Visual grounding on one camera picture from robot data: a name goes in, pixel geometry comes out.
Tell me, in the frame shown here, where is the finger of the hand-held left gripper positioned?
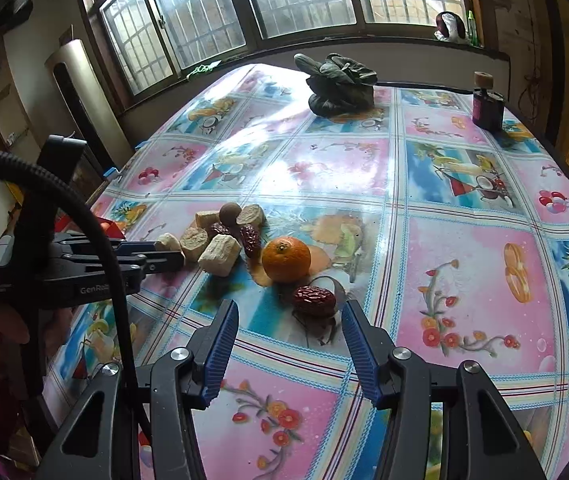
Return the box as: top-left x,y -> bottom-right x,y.
54,232 -> 159,261
64,251 -> 186,286

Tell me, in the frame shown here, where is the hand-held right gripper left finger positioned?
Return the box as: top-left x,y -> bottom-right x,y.
34,299 -> 241,480

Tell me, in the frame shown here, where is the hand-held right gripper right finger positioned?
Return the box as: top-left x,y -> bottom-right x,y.
340,299 -> 547,480

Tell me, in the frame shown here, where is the large red date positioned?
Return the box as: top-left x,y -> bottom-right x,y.
291,285 -> 337,317

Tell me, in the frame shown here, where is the orange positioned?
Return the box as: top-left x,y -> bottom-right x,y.
262,236 -> 312,283

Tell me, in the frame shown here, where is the red object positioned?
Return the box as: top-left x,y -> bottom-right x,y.
95,217 -> 126,238

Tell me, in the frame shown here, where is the white cylindrical appliance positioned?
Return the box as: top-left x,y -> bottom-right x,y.
46,39 -> 132,161

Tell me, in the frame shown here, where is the printed plastic tablecloth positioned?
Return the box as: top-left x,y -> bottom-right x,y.
44,62 -> 569,480

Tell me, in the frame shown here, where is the green cloth scrap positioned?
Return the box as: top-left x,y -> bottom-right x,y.
184,60 -> 222,78

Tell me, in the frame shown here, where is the barred window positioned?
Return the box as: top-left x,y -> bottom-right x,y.
74,0 -> 485,111

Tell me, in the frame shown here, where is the dark bottle with cork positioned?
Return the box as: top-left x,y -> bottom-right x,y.
471,71 -> 505,133

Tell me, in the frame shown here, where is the plastic bag on windowsill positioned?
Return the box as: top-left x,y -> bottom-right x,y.
434,11 -> 470,43

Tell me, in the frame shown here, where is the black corrugated cable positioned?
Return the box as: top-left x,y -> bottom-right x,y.
0,147 -> 154,453

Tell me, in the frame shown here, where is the hanging dark cord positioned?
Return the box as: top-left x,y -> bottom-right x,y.
521,67 -> 545,116

